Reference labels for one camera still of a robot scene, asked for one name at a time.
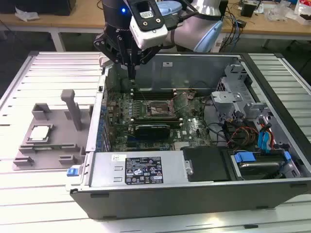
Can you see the silver CPU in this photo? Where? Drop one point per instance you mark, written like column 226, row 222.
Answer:
column 40, row 133

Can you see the CPU socket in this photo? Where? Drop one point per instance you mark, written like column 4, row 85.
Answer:
column 155, row 104

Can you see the wooden desk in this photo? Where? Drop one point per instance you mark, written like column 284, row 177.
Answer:
column 80, row 17

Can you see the grey case corner latch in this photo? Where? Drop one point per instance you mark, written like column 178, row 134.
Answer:
column 103, row 61

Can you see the wide black device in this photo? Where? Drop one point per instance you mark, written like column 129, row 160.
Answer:
column 36, row 6

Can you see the thin metal locking lever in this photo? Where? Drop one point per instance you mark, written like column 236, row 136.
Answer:
column 159, row 111
column 141, row 92

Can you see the crumpled clear plastic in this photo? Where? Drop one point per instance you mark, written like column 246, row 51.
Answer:
column 25, row 14

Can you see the tall black box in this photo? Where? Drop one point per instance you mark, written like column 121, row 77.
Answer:
column 224, row 9

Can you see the round coin cell battery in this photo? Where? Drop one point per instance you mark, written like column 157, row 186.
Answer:
column 191, row 96

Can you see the black graphics card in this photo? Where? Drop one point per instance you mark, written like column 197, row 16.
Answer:
column 153, row 132

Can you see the black adapter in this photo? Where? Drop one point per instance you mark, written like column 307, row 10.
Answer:
column 241, row 23

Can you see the small black box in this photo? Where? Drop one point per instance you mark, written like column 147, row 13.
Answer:
column 247, row 9

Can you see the grey parts rack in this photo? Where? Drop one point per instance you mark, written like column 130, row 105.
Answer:
column 58, row 136

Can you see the green motherboard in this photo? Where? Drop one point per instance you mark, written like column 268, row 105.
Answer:
column 194, row 126

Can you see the metal drive cage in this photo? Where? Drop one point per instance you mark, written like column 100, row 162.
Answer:
column 226, row 99

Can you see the silver power supply unit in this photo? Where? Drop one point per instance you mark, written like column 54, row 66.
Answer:
column 109, row 170

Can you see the clear plastic bags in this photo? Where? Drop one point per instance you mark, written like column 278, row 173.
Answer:
column 277, row 12

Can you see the blue case latch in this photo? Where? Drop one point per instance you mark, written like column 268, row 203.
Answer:
column 73, row 171

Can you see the black plastic shroud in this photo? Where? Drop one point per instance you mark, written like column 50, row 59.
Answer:
column 206, row 165

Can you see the white and red bag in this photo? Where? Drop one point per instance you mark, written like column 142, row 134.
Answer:
column 303, row 9

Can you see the hard disk in blue carrier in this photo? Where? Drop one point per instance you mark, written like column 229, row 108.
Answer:
column 245, row 157

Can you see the open black PC case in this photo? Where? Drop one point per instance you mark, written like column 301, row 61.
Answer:
column 170, row 201

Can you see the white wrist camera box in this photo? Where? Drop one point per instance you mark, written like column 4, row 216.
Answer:
column 150, row 36

